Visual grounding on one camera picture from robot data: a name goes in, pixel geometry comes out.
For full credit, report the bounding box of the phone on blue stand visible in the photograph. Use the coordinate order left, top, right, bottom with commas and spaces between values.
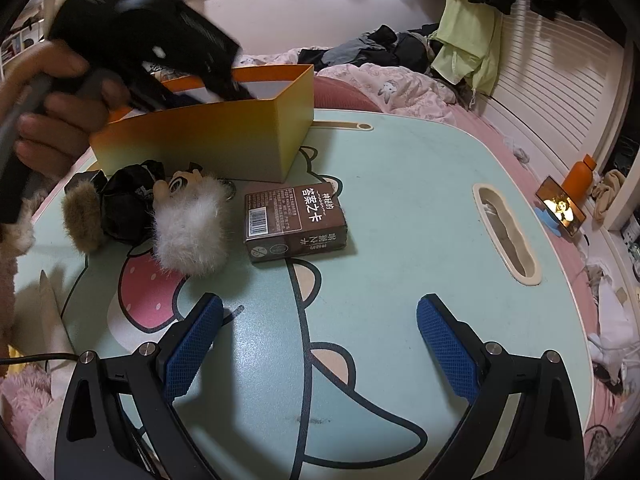
536, 176, 586, 237

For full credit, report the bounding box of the person left hand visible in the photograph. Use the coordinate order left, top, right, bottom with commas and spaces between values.
1, 41, 129, 181

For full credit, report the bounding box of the cartoon figure keychain toy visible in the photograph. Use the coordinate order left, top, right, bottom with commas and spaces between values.
153, 162, 205, 205

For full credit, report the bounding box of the dark clothes pile on bed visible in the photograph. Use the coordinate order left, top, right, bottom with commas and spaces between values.
297, 24, 442, 74

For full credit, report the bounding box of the brown fur pompom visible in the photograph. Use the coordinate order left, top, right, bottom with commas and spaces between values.
62, 181, 106, 254

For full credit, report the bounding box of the black drawstring pouch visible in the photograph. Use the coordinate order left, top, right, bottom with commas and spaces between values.
100, 159, 165, 246

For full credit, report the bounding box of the light green hanging garment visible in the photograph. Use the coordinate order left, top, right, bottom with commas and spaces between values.
432, 0, 502, 96

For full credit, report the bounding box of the orange water bottle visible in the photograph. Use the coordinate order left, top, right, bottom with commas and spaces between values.
561, 154, 597, 204

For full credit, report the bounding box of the white fur pompom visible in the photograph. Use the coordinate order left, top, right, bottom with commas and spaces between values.
153, 176, 230, 276

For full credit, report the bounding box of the brown card box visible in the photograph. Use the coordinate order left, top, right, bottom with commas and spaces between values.
244, 182, 348, 263

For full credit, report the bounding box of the orange gradient cardboard box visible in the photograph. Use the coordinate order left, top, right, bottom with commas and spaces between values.
91, 65, 314, 183

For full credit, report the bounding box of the pink floral bed quilt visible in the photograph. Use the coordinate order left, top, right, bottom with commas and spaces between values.
234, 49, 461, 126

